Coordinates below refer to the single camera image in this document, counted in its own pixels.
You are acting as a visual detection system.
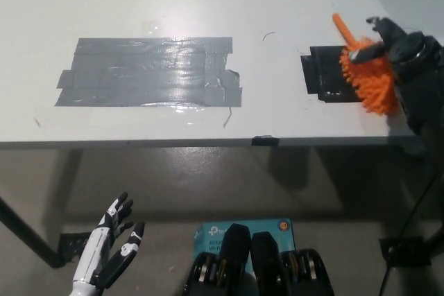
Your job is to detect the grey duct tape patch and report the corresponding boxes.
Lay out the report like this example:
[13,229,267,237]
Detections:
[53,36,243,108]

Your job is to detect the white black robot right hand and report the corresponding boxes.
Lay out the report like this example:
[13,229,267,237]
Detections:
[349,16,443,85]

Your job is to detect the orange fluffy duster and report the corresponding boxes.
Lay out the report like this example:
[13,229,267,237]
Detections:
[332,13,399,117]

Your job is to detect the thin black cable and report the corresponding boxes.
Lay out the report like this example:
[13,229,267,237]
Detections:
[378,171,438,296]

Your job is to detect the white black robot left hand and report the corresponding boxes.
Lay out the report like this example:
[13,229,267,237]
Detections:
[71,191,146,290]

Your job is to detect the teal router box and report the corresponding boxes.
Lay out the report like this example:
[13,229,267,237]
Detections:
[192,218,296,272]

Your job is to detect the black tape square patch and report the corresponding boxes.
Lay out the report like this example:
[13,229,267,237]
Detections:
[300,45,365,104]

